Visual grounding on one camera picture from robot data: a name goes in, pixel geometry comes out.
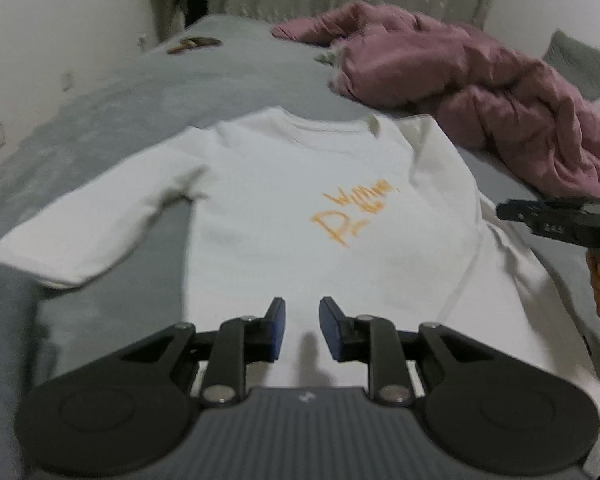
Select pink quilt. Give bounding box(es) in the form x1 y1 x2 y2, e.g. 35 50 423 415
271 1 600 201

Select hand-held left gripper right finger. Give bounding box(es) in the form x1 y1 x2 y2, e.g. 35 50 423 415
318 296 486 406

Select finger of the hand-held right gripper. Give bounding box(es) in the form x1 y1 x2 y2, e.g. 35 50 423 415
496 200 586 247

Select white sweatshirt with orange print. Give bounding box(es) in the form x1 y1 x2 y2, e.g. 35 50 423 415
0 106 600 411

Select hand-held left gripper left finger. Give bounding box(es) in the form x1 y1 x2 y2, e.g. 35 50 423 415
120 296 287 407

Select grey quilted pillow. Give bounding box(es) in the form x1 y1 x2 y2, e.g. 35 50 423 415
542 30 600 106

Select grey bed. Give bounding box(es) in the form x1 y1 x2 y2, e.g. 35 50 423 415
0 14 600 461

